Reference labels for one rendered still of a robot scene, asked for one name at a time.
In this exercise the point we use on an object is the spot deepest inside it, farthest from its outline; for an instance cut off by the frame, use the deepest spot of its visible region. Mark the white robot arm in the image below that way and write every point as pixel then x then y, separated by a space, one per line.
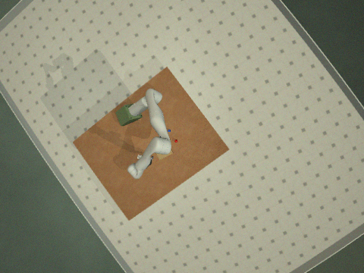
pixel 160 144

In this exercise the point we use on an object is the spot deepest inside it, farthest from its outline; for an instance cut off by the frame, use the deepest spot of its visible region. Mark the tan square mat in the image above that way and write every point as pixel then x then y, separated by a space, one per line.
pixel 160 156

